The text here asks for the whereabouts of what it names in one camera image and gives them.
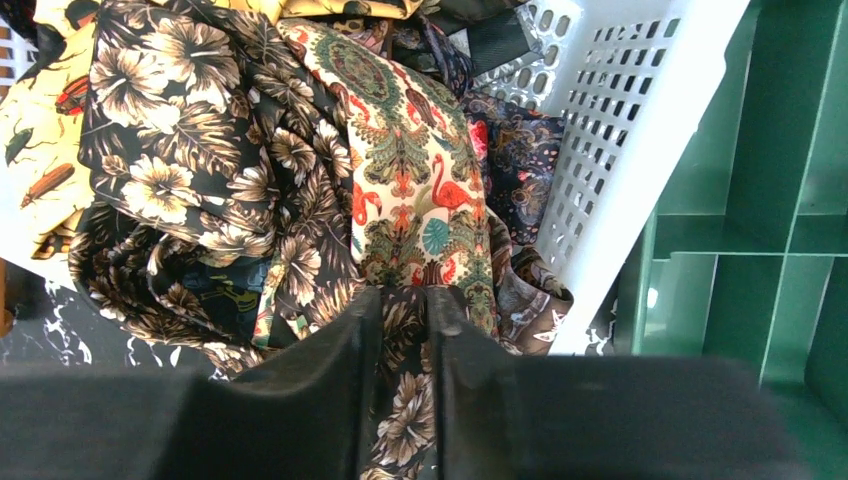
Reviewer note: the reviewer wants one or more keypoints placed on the yellow patterned tie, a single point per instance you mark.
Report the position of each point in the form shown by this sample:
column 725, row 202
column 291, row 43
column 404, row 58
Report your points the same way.
column 40, row 132

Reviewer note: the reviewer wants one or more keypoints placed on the black brown floral tie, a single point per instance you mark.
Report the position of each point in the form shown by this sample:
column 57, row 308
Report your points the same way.
column 164, row 290

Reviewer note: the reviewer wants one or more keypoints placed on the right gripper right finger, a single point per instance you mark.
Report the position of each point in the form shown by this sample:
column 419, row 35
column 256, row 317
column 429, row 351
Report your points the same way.
column 503, row 416

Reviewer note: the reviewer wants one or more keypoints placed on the white plastic basket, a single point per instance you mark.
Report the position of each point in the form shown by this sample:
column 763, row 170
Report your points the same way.
column 632, row 81

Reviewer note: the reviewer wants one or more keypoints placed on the dark paisley tie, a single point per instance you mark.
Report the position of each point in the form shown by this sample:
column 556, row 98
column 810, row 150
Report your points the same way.
column 521, row 146

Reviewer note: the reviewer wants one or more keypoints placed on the green compartment tray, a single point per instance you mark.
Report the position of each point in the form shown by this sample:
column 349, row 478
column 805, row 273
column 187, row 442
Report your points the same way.
column 745, row 254

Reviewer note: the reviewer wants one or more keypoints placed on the flamingo patterned tie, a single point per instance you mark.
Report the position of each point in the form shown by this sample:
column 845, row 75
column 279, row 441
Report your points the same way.
column 382, row 187

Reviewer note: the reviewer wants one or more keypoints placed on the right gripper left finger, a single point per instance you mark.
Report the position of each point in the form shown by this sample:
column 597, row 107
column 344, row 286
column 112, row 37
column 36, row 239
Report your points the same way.
column 199, row 417

